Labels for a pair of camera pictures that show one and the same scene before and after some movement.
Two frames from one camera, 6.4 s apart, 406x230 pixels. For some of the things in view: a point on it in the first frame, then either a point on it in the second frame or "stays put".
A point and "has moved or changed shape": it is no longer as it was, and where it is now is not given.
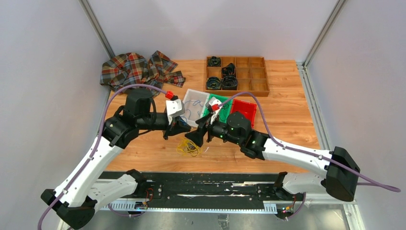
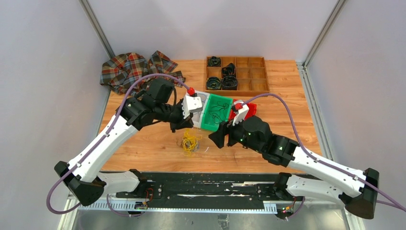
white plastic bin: x=195 y=102 stays put
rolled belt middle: x=229 y=70 stays put
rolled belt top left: x=214 y=61 stays put
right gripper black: x=197 y=136 to x=218 y=137
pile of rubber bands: x=187 y=146 has moved or changed shape
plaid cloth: x=131 y=68 stays put
